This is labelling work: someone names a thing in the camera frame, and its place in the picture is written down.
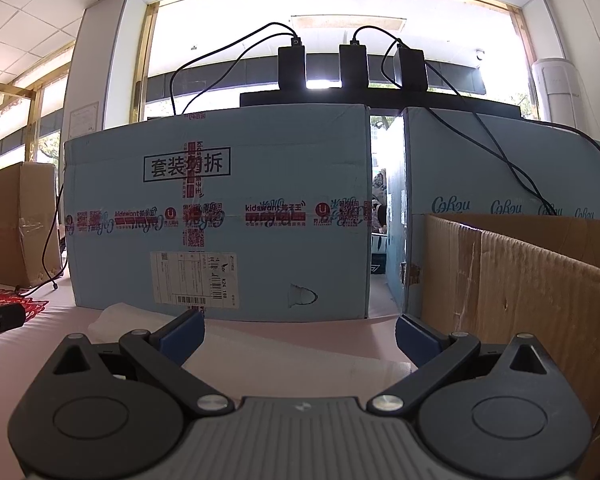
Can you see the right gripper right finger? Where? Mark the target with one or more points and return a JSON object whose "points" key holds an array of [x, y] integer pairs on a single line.
{"points": [[440, 360]]}

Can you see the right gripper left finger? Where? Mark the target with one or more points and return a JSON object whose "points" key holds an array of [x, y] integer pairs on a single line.
{"points": [[158, 358]]}

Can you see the white fabric shopping bag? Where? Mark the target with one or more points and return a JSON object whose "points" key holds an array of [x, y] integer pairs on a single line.
{"points": [[348, 358]]}

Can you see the red paper decoration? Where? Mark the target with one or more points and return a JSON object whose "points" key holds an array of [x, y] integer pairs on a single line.
{"points": [[33, 307]]}

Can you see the open brown cardboard box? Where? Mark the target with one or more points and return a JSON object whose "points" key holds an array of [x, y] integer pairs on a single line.
{"points": [[497, 276]]}

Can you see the taped brown cardboard box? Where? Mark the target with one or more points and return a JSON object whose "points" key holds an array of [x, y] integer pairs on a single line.
{"points": [[29, 245]]}

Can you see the large light blue carton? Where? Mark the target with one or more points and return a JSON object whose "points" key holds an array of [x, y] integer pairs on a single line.
{"points": [[257, 214]]}

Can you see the black shelf bar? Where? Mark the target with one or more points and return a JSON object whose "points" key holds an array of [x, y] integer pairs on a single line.
{"points": [[381, 99]]}

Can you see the black power adapter right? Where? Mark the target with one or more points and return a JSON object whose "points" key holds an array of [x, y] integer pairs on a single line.
{"points": [[410, 69]]}

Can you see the black power adapter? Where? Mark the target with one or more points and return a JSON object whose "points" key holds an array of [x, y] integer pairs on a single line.
{"points": [[291, 66], [410, 69], [353, 66]]}

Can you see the white air conditioner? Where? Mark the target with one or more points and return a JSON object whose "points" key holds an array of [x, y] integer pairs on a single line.
{"points": [[558, 91]]}

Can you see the black power adapter middle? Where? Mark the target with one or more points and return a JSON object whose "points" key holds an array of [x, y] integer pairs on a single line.
{"points": [[353, 66]]}

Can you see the black power adapter left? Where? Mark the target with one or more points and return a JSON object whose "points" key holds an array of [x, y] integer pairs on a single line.
{"points": [[291, 66]]}

